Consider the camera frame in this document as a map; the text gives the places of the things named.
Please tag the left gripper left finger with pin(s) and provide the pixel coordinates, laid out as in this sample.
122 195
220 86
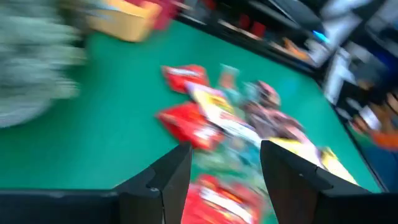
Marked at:
168 186

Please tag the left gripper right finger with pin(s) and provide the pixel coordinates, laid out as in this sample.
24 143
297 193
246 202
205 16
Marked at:
289 193

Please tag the red Skittles packet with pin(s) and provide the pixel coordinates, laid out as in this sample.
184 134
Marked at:
183 77
186 124
217 202

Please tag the clear blue gummy candy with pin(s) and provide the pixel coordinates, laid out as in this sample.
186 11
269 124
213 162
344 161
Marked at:
236 155

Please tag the brown Payday candy bar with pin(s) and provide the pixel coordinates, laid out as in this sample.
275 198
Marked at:
269 93
267 121

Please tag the white red candy bar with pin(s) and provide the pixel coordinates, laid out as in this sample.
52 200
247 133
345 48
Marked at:
239 129

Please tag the yellow Sour Patch packet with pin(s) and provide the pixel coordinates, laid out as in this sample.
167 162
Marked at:
335 168
214 104

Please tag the green table mat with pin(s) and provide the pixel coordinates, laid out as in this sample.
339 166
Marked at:
93 124

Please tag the person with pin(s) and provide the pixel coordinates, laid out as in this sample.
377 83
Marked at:
382 137

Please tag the orange plastic tub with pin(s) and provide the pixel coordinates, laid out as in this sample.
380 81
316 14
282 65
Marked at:
124 25

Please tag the pale green bushy plant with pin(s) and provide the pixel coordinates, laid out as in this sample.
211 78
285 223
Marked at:
31 62

